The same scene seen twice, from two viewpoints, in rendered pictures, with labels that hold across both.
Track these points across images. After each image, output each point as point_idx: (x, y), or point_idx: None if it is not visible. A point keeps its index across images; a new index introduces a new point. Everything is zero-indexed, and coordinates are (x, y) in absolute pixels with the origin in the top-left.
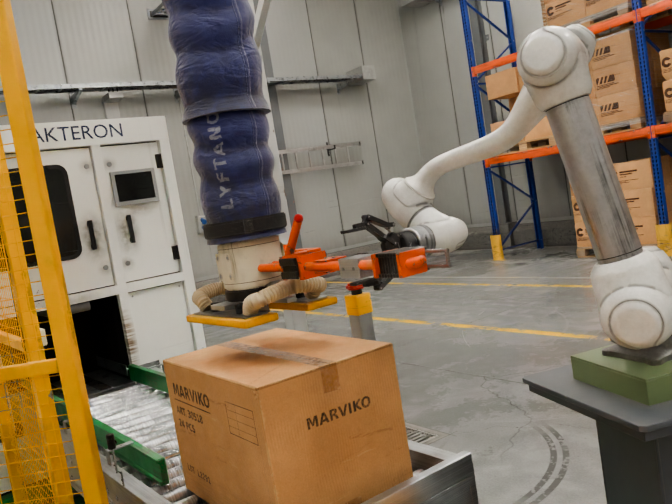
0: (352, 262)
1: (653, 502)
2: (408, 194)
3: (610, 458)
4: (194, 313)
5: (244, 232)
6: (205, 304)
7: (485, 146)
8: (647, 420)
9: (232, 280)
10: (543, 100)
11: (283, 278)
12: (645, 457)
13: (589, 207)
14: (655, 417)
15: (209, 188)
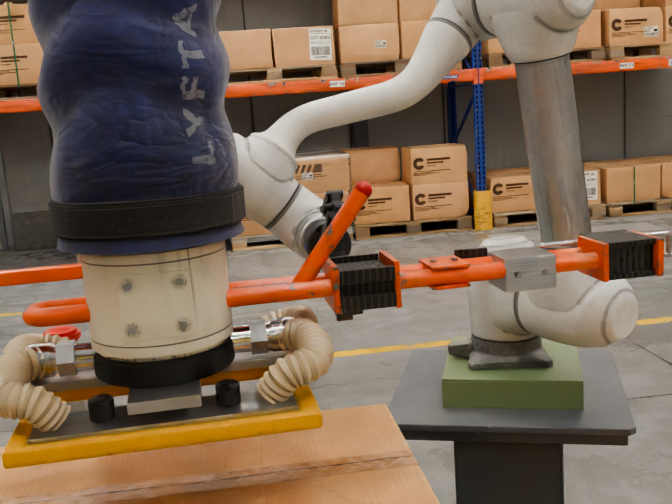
0: (543, 261)
1: None
2: (280, 161)
3: (475, 493)
4: (32, 440)
5: (233, 219)
6: (63, 409)
7: (393, 98)
8: (621, 422)
9: (189, 333)
10: (549, 47)
11: (350, 309)
12: (540, 473)
13: (569, 186)
14: (618, 417)
15: (154, 111)
